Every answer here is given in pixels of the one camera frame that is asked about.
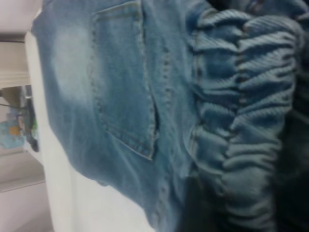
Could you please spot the small green item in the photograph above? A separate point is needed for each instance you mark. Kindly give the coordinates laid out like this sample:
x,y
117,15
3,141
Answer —
x,y
35,126

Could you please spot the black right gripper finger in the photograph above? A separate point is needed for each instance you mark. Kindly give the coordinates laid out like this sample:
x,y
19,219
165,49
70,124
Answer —
x,y
202,207

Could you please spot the white curtain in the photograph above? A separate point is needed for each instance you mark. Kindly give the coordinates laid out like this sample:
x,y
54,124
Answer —
x,y
12,60

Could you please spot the blue denim pants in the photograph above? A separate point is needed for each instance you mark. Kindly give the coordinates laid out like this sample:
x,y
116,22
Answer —
x,y
120,96

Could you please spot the blue bag with orange print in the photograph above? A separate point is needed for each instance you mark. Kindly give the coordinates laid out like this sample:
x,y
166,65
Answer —
x,y
12,140

